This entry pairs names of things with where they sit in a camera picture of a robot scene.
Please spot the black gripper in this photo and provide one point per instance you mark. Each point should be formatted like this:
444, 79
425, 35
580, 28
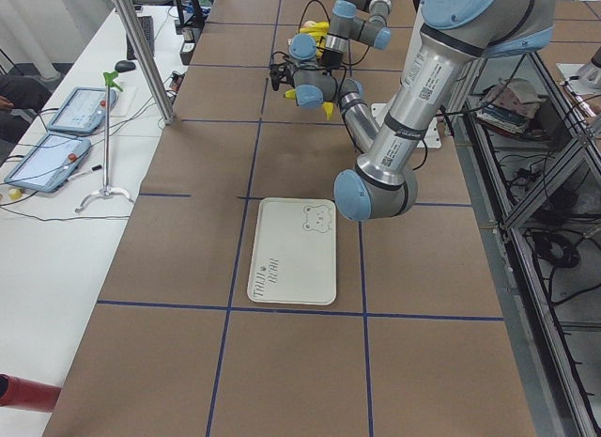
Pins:
331, 57

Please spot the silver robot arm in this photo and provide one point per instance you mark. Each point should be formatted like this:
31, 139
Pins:
365, 21
453, 33

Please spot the wicker fruit basket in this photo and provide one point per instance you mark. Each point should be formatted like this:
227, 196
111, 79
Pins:
318, 31

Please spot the black computer mouse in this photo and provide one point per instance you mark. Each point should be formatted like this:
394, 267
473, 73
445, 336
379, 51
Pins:
123, 66

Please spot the silver stand with green clip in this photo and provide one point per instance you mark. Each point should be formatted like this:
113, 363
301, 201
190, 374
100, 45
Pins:
106, 190

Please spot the white Taiji Bear tray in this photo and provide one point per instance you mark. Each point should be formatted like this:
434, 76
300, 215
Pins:
294, 253

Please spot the upper teach pendant tablet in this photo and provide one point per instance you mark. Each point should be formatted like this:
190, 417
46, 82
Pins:
82, 112

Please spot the teach pendant tablet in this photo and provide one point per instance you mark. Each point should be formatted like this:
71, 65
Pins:
82, 112
49, 164

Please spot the black marker pen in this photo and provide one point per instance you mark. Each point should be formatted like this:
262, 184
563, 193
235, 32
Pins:
86, 172

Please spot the lower teach pendant tablet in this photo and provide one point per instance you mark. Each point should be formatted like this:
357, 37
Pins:
49, 164

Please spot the small yellow tape roll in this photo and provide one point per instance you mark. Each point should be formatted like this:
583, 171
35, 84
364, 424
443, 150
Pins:
15, 194

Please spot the red cylinder object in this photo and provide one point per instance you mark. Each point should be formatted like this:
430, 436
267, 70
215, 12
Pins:
23, 394

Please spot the aluminium frame post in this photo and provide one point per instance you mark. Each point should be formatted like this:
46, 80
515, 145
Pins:
134, 32

